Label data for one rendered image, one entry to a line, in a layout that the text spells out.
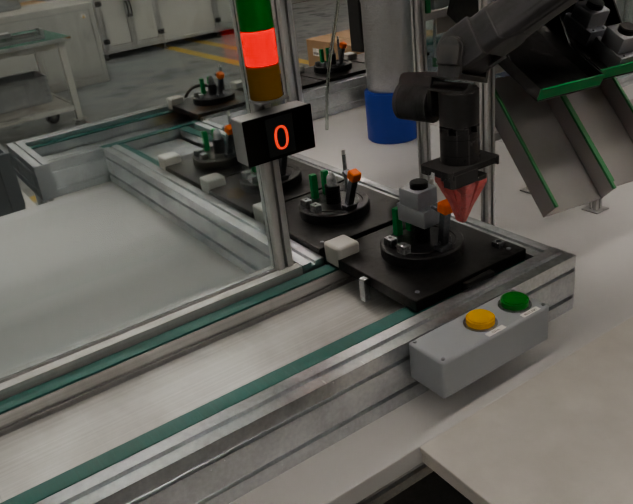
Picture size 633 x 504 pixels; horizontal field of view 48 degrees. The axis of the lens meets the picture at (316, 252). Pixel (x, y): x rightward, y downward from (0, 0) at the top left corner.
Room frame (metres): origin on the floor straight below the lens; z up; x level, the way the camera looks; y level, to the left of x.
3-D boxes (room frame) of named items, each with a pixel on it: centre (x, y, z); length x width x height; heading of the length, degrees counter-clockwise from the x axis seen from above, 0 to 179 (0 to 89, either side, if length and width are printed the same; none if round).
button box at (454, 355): (0.84, -0.22, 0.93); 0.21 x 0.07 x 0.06; 121
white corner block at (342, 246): (1.10, -0.04, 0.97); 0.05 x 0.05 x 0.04; 31
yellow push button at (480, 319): (0.84, -0.22, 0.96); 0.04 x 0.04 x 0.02
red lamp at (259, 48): (1.07, 0.04, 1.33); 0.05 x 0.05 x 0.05
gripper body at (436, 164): (0.98, -0.23, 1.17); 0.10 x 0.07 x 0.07; 121
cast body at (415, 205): (1.07, -0.17, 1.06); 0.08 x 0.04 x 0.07; 33
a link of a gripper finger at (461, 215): (0.99, -0.24, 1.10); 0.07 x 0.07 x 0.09; 31
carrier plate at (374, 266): (1.07, -0.18, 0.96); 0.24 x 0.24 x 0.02; 31
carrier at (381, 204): (1.28, -0.05, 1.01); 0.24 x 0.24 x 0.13; 31
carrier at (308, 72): (2.61, -0.15, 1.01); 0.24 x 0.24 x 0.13; 31
